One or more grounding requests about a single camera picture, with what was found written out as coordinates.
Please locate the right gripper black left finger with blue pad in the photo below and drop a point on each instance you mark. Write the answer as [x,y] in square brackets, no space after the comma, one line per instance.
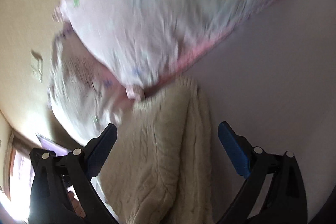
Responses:
[62,191]

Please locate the white tree-print pillow lower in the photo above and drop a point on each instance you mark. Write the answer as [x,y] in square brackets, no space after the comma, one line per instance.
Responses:
[84,95]

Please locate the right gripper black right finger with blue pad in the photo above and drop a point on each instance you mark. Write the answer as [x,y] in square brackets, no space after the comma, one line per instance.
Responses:
[285,200]

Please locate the white wall switch plate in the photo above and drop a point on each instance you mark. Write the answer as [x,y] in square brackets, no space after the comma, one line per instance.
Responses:
[37,65]

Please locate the dark framed window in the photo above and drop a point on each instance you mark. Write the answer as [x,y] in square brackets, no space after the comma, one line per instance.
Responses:
[47,144]

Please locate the lavender bed sheet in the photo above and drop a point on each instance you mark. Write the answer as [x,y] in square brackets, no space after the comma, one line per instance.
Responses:
[273,81]

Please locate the cream cable-knit sweater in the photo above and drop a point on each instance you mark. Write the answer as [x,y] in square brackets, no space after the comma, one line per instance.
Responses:
[159,170]

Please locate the pink floral pillow upper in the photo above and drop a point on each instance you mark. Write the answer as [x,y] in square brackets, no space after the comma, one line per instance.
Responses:
[143,42]

